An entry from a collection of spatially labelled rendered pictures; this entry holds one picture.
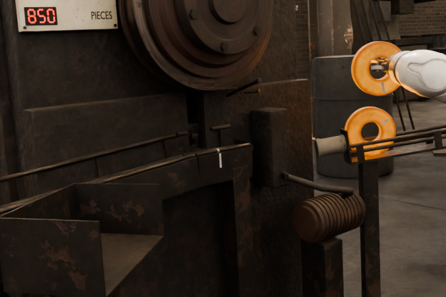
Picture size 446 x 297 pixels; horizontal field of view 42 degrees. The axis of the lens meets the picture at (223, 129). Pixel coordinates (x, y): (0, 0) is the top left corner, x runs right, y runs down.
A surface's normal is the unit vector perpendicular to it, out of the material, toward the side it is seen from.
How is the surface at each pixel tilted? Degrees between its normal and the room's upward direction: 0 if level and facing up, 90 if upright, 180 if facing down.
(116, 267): 5
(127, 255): 5
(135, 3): 90
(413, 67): 69
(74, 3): 90
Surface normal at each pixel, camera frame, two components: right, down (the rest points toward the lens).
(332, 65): -0.62, 0.14
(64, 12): 0.61, 0.07
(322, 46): -0.79, 0.13
